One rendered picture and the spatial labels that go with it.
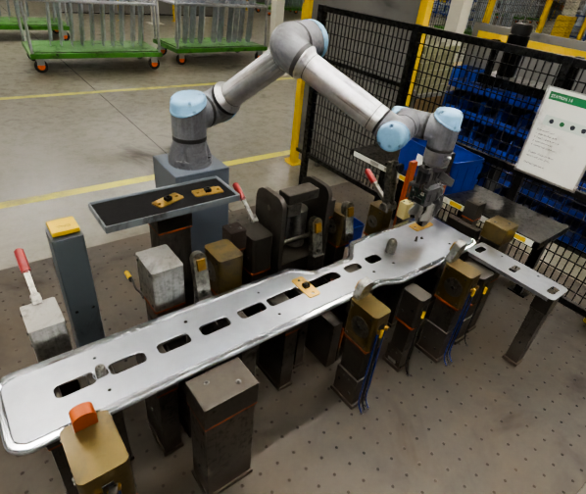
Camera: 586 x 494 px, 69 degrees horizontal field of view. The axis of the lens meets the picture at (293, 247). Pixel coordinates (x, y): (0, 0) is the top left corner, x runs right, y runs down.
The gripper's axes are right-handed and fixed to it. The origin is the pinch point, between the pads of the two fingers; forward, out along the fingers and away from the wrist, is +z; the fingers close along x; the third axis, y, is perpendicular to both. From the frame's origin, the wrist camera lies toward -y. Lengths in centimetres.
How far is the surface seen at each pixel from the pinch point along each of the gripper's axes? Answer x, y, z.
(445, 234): 2.6, -12.3, 7.9
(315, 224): -13.4, 33.8, -1.6
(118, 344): -6, 94, 6
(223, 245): -18, 62, -1
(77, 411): 15, 106, -5
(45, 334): -12, 106, 2
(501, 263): 22.4, -14.1, 7.9
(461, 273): 21.6, 8.6, 3.4
